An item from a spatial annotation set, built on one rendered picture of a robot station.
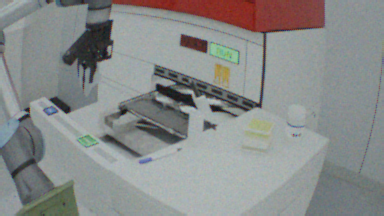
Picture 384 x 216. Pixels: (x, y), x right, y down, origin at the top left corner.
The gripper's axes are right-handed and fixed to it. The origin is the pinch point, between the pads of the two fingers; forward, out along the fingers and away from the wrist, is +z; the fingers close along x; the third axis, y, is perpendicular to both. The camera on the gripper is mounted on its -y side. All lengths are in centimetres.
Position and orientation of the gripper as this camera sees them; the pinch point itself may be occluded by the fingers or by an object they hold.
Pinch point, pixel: (84, 93)
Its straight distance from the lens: 122.6
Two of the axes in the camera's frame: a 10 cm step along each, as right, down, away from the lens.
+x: -7.5, -3.1, 5.8
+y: 6.5, -2.4, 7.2
